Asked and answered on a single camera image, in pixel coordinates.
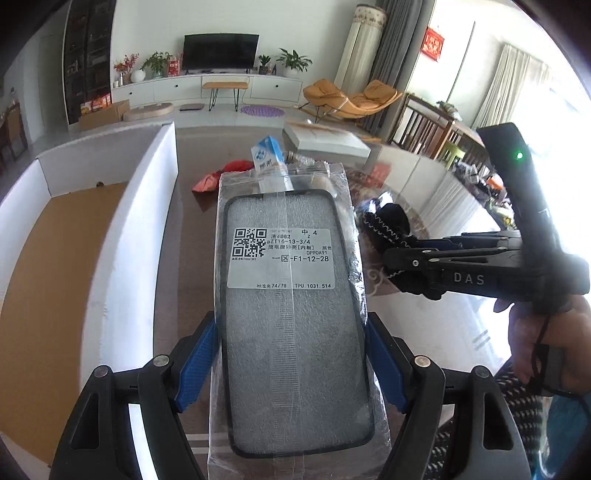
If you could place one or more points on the beige round floor cushion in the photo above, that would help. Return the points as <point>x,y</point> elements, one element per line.
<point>147,111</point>

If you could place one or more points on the leafy potted plant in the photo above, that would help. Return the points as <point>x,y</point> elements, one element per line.
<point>157,64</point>

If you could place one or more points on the pile of small household things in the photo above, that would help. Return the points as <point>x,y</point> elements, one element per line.
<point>489,184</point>

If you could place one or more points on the dark display cabinet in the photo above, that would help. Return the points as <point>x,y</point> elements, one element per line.
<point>87,55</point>

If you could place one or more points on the red flowers in vase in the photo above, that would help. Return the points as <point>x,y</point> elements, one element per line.
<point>125,67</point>

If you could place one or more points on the large potted green plant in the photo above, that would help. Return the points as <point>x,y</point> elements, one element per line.
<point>293,62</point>

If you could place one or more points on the cardboard box with white walls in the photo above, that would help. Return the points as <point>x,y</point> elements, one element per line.
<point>55,258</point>

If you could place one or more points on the red wall decoration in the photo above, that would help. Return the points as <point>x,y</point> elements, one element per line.
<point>434,44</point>

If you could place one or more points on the wooden bench with metal legs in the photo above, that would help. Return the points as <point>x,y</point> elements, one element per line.
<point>225,85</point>

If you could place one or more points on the dark flat floor device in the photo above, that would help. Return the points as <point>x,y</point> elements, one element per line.
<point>191,108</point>

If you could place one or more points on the small potted green plant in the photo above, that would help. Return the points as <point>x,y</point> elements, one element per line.
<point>264,64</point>

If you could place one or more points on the orange lounge chair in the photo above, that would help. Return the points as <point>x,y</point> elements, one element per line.
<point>369,94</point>

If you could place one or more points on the wooden side table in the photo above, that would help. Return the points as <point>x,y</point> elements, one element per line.
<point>466,134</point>

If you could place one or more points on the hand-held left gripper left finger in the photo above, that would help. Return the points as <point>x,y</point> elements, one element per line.
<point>198,360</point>

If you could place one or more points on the grey curtain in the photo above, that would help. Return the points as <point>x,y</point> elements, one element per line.
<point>397,46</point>

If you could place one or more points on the black flat television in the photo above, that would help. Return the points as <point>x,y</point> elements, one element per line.
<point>220,51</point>

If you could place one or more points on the wooden slatted chair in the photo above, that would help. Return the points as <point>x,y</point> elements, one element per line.
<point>420,124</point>

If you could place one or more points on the dark wooden chair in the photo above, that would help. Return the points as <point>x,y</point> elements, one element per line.
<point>14,129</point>

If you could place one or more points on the white round vase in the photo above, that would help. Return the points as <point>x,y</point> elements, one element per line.
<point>138,76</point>

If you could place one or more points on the person's right hand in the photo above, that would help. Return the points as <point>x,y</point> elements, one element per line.
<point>521,341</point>

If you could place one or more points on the covered standing air conditioner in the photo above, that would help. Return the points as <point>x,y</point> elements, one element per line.
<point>358,46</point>

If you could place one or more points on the dotted dark cloth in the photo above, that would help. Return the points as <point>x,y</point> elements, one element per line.
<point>517,438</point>

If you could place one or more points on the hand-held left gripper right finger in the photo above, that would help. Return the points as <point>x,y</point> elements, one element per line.
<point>383,364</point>

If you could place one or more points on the red plastic packet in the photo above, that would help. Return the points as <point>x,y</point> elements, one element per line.
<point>207,182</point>

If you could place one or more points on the phone case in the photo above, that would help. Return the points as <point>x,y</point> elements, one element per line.
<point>286,346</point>

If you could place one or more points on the purple round mat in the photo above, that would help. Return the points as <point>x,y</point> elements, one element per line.
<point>261,111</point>

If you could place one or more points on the black cloth with beaded trim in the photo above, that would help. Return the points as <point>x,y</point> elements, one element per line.
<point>392,217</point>

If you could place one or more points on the white flat box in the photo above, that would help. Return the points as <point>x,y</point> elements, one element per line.
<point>323,143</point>

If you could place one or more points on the blue and white small carton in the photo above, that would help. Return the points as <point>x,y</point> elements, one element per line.
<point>268,154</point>

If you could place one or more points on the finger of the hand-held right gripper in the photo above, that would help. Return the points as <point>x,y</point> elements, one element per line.
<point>461,242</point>
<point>411,265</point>

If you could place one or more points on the red gift bag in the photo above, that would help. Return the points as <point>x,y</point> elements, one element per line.
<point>174,67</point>

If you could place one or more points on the white television cabinet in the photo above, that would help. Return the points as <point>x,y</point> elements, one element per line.
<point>272,87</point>

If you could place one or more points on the white curtain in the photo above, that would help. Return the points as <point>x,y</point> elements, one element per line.
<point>508,87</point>

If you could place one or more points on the brown cardboard box with packets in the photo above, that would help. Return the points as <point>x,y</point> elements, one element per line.
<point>104,115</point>

